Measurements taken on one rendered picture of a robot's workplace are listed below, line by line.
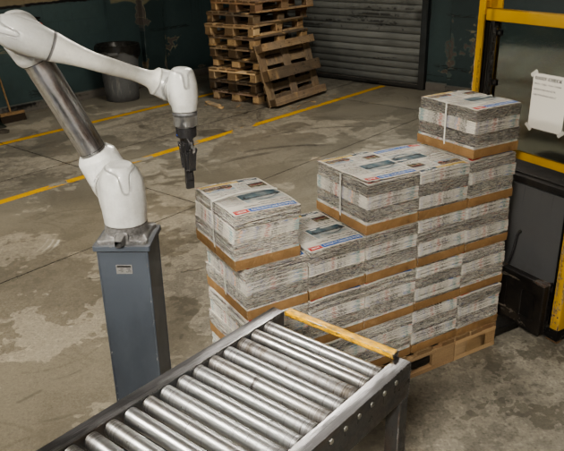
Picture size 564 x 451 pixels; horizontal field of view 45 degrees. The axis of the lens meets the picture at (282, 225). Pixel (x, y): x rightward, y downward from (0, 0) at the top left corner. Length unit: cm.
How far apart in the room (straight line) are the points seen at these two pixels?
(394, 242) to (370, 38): 760
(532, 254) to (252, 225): 193
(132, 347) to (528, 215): 228
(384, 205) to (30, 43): 150
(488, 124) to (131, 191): 163
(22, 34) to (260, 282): 121
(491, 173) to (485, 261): 46
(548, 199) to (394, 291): 112
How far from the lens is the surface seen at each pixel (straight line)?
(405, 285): 313
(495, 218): 341
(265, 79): 884
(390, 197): 289
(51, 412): 340
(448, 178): 310
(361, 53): 1052
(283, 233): 261
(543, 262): 395
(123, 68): 248
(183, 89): 244
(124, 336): 265
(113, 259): 250
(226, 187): 277
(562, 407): 344
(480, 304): 358
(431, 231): 313
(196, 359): 214
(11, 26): 232
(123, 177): 241
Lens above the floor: 198
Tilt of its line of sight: 23 degrees down
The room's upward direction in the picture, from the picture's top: 1 degrees counter-clockwise
